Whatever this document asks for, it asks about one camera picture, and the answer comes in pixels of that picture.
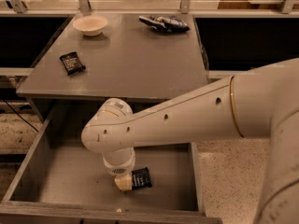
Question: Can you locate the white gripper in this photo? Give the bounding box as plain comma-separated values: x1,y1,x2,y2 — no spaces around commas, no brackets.
103,147,135,191

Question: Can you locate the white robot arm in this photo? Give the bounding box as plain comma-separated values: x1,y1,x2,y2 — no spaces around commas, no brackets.
81,59,299,224

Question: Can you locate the open grey top drawer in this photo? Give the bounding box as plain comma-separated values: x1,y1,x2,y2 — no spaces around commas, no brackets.
1,101,222,224

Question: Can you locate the grey cabinet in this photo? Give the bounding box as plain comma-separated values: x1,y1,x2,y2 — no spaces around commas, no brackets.
17,13,206,119

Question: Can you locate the black snack bar wrapper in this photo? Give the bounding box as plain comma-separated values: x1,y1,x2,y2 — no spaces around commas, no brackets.
60,51,86,76

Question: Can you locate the white bowl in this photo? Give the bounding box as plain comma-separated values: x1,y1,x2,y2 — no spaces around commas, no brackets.
73,15,108,36

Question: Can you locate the blue chip bag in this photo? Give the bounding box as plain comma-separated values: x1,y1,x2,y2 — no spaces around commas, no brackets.
138,16,190,33

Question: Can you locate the black cable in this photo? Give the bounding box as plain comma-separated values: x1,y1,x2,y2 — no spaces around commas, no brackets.
2,99,40,133

